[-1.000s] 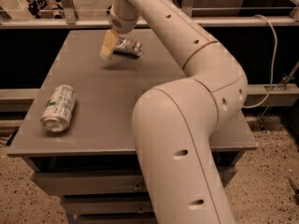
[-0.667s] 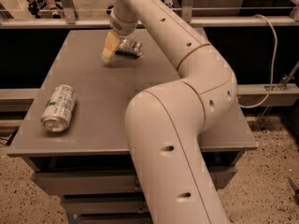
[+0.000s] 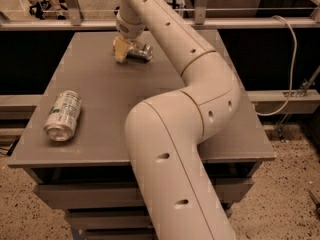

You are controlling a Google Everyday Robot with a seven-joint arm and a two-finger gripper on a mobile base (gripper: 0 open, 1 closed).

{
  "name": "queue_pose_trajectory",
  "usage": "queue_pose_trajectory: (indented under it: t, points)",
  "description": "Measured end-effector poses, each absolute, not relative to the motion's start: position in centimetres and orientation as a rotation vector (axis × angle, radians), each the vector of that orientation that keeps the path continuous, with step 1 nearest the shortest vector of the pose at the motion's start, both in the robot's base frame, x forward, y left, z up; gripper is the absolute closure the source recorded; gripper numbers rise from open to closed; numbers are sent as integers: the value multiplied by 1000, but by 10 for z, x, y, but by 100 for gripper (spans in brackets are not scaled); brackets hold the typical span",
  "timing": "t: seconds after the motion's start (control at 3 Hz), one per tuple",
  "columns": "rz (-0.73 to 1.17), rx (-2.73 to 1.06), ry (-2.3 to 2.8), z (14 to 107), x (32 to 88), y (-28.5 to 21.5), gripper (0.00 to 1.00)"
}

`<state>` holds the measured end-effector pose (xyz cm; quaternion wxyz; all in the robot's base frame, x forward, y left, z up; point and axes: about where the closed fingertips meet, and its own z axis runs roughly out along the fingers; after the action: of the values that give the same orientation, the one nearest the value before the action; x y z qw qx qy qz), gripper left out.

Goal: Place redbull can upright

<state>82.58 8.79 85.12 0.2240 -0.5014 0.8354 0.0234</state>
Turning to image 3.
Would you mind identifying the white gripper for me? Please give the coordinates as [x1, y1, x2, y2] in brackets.
[113, 2, 145, 63]

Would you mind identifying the silver blue redbull can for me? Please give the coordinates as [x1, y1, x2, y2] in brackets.
[127, 44, 153, 61]

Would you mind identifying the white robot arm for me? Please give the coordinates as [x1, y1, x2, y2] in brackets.
[117, 0, 241, 240]

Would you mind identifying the white green soda can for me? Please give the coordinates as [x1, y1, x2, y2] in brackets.
[43, 90, 82, 142]

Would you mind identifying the grey drawer cabinet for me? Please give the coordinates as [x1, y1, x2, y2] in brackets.
[7, 29, 276, 240]

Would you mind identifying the metal railing frame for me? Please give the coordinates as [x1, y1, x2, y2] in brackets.
[0, 0, 320, 32]

